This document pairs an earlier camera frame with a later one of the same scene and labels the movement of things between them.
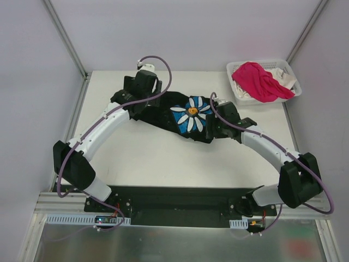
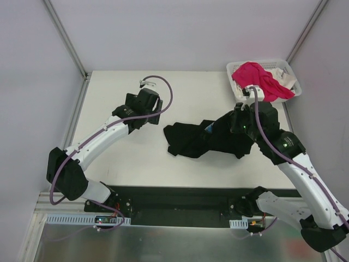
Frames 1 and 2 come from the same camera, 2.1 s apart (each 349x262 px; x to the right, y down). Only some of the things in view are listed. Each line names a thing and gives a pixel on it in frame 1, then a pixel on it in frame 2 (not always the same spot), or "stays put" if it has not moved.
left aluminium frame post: (57, 23) stays put
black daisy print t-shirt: (185, 114) -> (197, 140)
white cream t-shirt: (284, 78) stays put
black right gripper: (218, 126) -> (221, 127)
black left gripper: (139, 109) -> (157, 112)
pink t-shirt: (259, 83) stays put
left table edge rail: (73, 118) stays put
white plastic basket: (283, 64) stays put
